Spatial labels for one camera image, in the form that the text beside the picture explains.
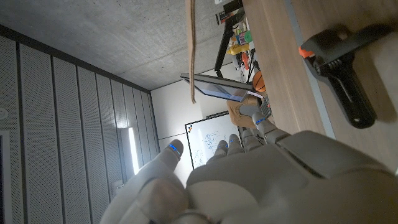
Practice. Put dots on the long grey tape strip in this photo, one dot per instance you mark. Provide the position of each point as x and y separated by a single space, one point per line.
311 84

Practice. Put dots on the black framed whiteboard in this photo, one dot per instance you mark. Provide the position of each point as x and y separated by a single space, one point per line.
205 140

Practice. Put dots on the green ball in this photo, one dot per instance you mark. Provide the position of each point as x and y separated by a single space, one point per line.
247 36

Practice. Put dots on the black clamp orange tip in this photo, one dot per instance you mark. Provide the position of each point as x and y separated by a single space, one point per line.
351 90

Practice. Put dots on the round ceiling sensor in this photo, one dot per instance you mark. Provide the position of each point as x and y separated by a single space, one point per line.
2 113

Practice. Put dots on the black computer monitor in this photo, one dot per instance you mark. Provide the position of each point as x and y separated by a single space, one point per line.
217 87

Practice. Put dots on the ceiling air vent slot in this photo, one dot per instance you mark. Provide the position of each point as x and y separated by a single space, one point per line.
7 174

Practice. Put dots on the small orange basketball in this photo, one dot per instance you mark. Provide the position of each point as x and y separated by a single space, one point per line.
258 81

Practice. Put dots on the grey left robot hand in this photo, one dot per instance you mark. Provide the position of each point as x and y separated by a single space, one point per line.
280 186

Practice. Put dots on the yellow bottle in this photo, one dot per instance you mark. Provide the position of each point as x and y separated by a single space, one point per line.
237 49

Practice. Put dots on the small black printed box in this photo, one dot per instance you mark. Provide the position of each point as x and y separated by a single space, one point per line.
223 17

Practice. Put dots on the open brown cardboard box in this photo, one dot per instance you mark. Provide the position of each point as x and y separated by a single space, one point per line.
191 46

